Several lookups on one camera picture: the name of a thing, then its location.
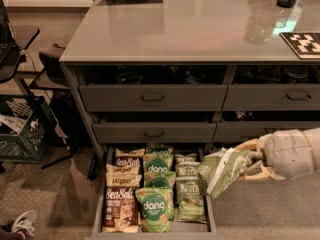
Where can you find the rear green dang chip bag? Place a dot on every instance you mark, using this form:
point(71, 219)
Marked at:
point(158, 148)

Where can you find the open bottom left drawer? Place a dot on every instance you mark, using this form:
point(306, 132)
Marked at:
point(179, 230)

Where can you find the grey drawer cabinet with counter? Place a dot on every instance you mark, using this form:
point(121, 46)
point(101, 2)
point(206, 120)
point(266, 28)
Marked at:
point(222, 42)

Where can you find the middle left grey drawer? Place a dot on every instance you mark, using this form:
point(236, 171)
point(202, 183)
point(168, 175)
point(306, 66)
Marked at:
point(161, 132)

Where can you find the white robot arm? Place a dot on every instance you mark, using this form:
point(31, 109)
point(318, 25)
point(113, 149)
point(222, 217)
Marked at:
point(288, 153)

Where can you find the black white fiducial marker board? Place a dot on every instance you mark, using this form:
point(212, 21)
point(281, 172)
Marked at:
point(306, 45)

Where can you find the top left grey drawer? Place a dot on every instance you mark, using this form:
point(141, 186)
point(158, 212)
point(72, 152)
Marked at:
point(152, 97)

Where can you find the rear green kettle chip bag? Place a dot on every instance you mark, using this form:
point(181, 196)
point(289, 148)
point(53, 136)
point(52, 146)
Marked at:
point(179, 158)

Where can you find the yellow chip bag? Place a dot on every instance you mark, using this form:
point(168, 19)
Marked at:
point(129, 169)
point(130, 180)
point(132, 153)

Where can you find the dark trouser leg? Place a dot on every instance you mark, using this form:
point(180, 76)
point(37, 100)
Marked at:
point(4, 235)

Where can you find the grey white sneaker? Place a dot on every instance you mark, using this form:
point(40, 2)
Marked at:
point(24, 224)

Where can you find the green plastic milk crate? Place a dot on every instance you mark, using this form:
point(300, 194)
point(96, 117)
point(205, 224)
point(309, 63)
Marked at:
point(26, 124)

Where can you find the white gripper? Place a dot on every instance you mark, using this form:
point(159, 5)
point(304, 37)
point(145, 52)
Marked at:
point(287, 154)

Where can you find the middle right grey drawer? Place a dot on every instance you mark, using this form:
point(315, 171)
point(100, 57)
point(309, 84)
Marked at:
point(239, 131)

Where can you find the front yellow chip bag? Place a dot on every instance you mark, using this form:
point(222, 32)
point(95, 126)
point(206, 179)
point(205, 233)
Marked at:
point(130, 180)

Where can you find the rear brown sea salt bag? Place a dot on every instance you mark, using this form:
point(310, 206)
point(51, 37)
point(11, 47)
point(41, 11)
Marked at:
point(127, 161)

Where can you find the black office chair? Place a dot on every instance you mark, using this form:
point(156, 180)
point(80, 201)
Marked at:
point(11, 55)

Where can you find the top right grey drawer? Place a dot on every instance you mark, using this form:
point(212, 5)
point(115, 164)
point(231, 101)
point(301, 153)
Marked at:
point(272, 97)

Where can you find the front green dang chip bag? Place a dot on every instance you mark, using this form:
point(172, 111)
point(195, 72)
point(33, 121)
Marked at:
point(157, 209)

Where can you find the front brown sea salt bag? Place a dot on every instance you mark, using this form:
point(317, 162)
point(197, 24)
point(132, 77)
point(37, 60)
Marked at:
point(121, 210)

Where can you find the green kettle chip bag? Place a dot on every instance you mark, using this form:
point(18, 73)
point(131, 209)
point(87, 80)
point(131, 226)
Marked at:
point(185, 169)
point(179, 158)
point(190, 201)

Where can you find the brown sea salt bag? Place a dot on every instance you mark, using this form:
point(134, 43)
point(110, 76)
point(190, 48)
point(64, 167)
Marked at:
point(127, 161)
point(121, 210)

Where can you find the rear yellow chip bag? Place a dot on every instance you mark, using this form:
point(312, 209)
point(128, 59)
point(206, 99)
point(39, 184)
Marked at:
point(132, 153)

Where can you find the green dang chip bag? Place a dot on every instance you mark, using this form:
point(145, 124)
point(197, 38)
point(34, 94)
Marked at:
point(158, 148)
point(157, 209)
point(157, 162)
point(160, 179)

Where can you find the green jalapeno chip bag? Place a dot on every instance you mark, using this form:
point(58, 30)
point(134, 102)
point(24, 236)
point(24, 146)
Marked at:
point(215, 178)

